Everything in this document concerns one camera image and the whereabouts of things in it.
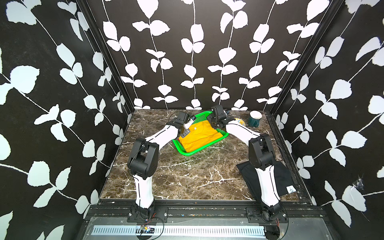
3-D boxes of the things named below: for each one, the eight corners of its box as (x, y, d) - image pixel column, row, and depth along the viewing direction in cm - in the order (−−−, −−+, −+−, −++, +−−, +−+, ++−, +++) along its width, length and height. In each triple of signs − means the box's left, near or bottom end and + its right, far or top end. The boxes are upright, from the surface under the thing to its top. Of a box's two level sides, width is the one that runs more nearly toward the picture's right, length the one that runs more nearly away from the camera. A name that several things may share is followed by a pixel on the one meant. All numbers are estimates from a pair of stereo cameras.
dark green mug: (246, 126, 111) (249, 118, 104) (248, 117, 117) (251, 109, 110) (257, 129, 110) (261, 121, 103) (258, 120, 116) (262, 111, 109)
